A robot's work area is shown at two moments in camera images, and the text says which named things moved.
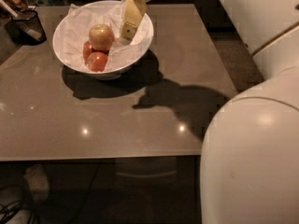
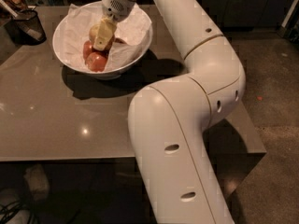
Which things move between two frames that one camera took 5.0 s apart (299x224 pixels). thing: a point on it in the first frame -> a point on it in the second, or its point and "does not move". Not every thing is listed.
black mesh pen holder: (25, 29) does not move
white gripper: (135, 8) -> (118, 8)
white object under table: (38, 183) does not move
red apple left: (87, 50) does not move
